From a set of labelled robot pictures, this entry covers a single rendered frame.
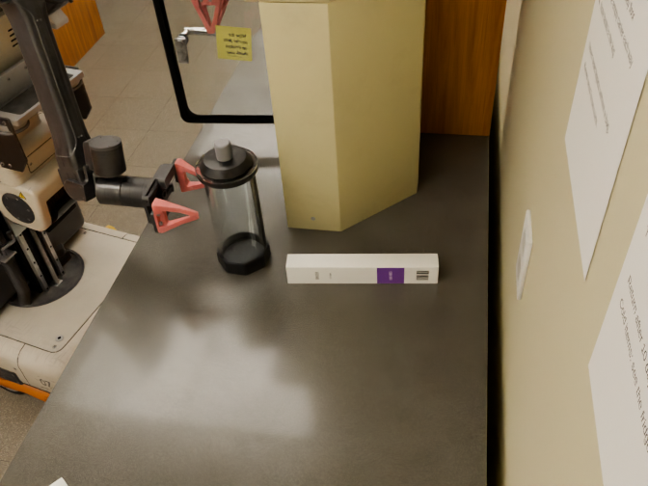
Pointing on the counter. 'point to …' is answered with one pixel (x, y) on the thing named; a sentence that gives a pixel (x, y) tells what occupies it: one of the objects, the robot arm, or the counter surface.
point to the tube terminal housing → (344, 105)
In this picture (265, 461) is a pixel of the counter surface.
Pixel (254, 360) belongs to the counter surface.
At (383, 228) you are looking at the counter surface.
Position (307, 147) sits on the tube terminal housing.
